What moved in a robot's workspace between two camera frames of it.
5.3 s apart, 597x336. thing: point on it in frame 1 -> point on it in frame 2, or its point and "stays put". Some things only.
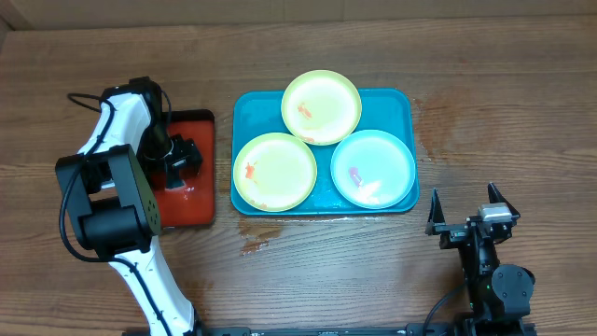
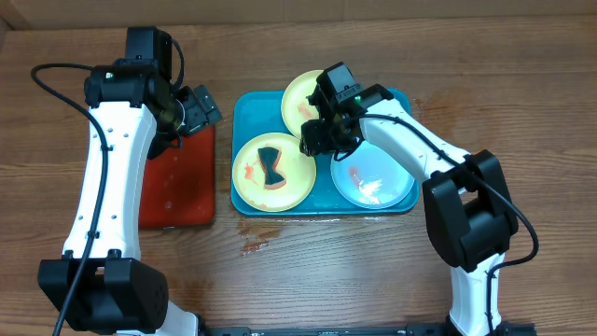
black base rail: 413,329 stays put
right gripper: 456,236 -> 318,144
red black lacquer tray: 193,204 stays put
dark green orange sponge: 179,185 -> 270,158
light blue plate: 373,169 stays put
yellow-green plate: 274,172 stays put
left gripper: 190,154 -> 196,118
